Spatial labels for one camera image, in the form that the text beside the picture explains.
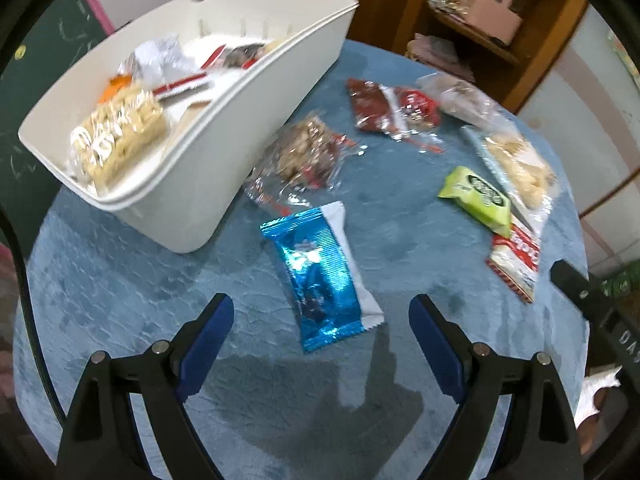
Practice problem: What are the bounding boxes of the mixed nut clear packet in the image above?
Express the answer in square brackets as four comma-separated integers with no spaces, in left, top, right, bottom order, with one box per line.
[244,112,368,211]

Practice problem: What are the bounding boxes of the dark red clear packet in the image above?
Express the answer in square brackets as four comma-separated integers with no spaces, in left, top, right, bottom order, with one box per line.
[200,40,281,71]

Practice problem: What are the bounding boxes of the blue towel table cover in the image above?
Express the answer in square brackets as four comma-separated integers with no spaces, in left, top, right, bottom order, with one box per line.
[12,40,591,480]

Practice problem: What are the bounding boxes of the brown wooden bedpost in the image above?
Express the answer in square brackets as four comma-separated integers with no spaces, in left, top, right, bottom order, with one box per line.
[580,387,628,453]

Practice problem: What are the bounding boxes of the red and white cookie packet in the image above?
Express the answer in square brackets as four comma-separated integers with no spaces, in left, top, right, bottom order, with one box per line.
[484,222,543,306]

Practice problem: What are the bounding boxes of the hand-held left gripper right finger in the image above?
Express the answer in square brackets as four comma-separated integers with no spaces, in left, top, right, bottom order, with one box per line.
[408,294,586,480]

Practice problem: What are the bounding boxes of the brown snack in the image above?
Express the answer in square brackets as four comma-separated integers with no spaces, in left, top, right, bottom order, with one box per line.
[415,71,511,128]

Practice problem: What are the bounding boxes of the maroon and white foil packet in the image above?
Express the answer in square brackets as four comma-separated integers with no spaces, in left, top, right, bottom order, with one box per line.
[347,77,401,133]

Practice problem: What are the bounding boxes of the puffed snack clear packet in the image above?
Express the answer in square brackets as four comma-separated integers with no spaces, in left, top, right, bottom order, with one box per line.
[65,85,168,193]

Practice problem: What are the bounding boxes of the red candy clear packet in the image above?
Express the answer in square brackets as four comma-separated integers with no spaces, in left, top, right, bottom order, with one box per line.
[385,86,447,155]

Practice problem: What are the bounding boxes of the wooden shelf unit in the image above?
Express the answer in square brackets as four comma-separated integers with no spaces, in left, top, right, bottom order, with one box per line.
[390,0,588,113]

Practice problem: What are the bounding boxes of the white packet with red stripe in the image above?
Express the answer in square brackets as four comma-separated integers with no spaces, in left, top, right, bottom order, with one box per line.
[117,32,213,101]

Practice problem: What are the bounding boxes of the pink basket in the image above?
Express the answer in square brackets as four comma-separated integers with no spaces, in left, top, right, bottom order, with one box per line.
[462,0,531,46]

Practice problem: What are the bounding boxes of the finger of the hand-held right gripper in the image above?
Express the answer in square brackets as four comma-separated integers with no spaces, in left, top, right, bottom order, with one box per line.
[549,259,608,323]

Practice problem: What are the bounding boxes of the large clear biscuit bag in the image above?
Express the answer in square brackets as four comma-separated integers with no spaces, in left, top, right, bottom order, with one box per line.
[460,125,558,236]

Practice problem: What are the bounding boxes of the green snack packet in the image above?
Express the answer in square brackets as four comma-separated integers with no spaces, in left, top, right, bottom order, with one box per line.
[437,166,515,238]

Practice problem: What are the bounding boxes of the orange and white snack packet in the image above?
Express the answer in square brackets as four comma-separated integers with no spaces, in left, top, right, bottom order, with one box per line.
[97,74,133,106]

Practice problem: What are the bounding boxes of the blue and white foil packet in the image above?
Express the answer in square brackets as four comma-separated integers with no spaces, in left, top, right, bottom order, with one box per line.
[260,201,385,353]

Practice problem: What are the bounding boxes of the folded pink clothes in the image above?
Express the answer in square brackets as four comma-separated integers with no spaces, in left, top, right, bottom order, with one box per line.
[406,32,476,81]

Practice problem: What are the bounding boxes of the green bag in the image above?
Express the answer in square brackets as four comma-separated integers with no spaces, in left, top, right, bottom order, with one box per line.
[600,262,640,298]

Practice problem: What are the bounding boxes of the white plastic storage box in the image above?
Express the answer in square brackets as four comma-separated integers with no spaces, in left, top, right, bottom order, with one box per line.
[17,0,360,255]

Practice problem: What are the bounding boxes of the wall poster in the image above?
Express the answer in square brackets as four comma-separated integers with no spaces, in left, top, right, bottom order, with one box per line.
[605,27,640,86]

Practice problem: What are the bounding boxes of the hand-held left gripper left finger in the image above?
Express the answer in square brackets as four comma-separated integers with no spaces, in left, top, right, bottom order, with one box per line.
[55,292,236,480]

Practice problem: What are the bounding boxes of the green chalkboard with pink frame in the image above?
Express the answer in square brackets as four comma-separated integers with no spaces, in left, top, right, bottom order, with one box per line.
[0,0,118,221]

